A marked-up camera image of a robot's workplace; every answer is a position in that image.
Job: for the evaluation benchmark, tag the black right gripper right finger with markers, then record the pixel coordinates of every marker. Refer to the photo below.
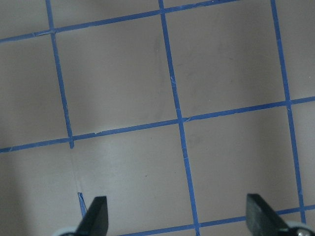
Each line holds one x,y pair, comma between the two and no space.
261,219

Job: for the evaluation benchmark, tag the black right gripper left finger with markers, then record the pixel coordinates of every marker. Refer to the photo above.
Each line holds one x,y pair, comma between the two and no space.
95,222

